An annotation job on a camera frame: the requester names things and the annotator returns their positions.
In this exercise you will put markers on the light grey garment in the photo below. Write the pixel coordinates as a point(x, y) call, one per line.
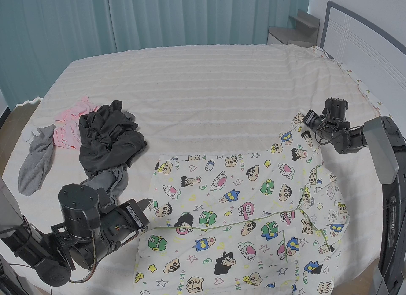
point(35, 166)

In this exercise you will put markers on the black garment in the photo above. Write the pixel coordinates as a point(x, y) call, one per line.
point(107, 141)

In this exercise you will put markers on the blue-green curtain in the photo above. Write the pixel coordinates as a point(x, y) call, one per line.
point(142, 11)

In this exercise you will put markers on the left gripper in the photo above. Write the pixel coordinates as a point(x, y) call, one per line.
point(127, 224)

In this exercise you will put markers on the dark grey garment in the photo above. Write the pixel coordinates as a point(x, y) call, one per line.
point(107, 181)

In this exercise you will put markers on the bed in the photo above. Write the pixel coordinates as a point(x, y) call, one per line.
point(190, 97)

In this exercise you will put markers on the white printed pyjama top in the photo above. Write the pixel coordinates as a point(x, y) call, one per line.
point(222, 192)

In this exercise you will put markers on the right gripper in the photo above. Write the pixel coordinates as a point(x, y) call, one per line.
point(312, 120)

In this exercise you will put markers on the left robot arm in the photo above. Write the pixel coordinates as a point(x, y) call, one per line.
point(79, 211)

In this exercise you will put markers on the grey bedside table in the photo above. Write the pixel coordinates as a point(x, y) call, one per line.
point(293, 33)

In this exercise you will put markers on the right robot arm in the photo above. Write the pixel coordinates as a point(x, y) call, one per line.
point(380, 147)

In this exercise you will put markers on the white garment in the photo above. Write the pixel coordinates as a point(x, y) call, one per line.
point(33, 133)

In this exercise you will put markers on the pink garment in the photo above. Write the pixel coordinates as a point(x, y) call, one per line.
point(68, 135)

